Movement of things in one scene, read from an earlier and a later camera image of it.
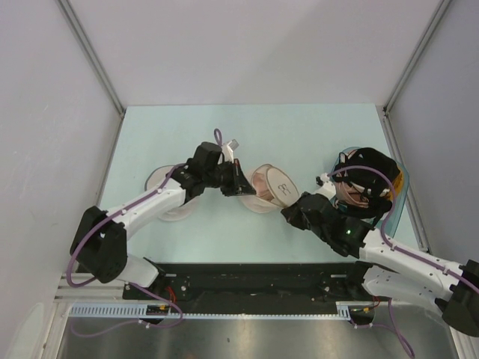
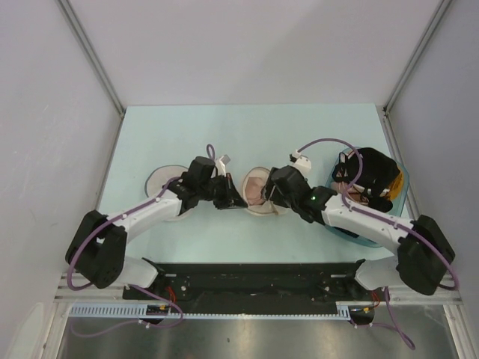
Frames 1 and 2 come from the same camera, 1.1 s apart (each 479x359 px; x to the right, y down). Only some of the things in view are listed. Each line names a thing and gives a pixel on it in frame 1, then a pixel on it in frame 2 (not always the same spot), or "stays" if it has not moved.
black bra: x=373 y=173 stays
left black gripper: x=238 y=183 -> x=230 y=198
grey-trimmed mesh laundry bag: x=154 y=180 stays
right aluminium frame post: x=441 y=9 stays
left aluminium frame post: x=90 y=53 stays
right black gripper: x=293 y=215 -> x=268 y=188
